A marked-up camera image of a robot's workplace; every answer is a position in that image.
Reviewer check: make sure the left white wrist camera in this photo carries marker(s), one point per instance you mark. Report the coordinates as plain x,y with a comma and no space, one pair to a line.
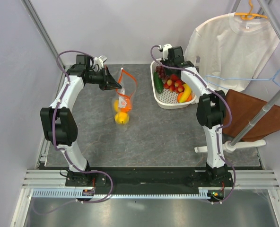
99,61

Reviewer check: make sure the purple grape bunch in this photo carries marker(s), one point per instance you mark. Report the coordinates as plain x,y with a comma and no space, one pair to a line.
161,72

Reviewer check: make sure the red lychee bunch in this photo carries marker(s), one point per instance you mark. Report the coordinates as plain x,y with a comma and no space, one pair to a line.
173,83

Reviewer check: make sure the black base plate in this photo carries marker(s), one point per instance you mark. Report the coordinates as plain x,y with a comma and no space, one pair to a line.
150,180

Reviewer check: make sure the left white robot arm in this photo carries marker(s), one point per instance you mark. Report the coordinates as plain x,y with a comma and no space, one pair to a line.
57,120

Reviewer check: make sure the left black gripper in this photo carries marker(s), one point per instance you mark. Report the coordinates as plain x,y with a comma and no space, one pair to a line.
108,82

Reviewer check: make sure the clear zip top bag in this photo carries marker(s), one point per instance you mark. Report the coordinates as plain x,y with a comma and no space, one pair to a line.
129,87

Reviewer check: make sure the white plastic basket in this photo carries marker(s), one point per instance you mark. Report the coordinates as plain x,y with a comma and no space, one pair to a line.
168,99

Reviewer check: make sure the aluminium frame post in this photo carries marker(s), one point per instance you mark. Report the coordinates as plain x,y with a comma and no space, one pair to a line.
40,27

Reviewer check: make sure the yellow banana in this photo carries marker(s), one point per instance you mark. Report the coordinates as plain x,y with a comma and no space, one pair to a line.
186,95

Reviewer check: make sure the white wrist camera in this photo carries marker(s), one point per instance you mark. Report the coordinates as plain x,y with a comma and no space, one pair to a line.
99,61
164,50

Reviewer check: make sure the grey clothes rack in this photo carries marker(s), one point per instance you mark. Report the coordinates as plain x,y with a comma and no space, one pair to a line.
256,104

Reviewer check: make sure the orange clothes hanger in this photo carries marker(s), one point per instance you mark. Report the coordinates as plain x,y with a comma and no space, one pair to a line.
250,15

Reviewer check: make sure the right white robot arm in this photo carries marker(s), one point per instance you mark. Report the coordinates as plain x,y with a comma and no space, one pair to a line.
211,109

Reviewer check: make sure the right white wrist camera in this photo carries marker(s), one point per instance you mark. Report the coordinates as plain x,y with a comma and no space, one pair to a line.
164,50

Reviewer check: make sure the brown cloth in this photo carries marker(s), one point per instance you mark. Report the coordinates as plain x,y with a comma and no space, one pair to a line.
243,109

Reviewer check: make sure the yellow lemon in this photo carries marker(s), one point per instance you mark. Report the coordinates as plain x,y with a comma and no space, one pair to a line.
120,117

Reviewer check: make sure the white t-shirt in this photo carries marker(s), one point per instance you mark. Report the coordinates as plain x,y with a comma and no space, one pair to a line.
230,52

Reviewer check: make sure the orange tangerine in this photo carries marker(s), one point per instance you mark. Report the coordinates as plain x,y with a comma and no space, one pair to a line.
125,105

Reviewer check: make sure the green cucumber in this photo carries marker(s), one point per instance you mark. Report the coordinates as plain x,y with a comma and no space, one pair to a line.
158,83

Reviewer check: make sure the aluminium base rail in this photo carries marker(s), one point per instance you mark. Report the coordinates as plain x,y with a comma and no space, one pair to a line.
250,179

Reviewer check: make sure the white slotted cable duct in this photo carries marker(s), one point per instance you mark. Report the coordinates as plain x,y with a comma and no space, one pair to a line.
88,194

